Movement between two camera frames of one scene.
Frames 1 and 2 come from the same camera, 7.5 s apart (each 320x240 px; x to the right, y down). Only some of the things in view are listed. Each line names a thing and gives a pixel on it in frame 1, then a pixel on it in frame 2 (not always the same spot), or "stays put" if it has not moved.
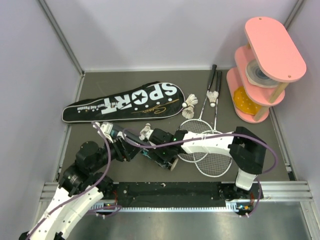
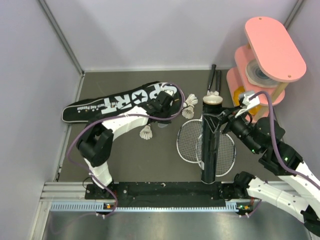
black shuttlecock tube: (171, 165) to (210, 143)
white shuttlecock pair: (188, 112) stays put
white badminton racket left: (197, 125) stays put
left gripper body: (120, 153) to (165, 110)
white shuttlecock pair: (191, 100) stays put
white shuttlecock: (143, 132) stays put
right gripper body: (163, 152) to (237, 125)
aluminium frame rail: (290, 191) stays put
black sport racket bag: (151, 99) stays put
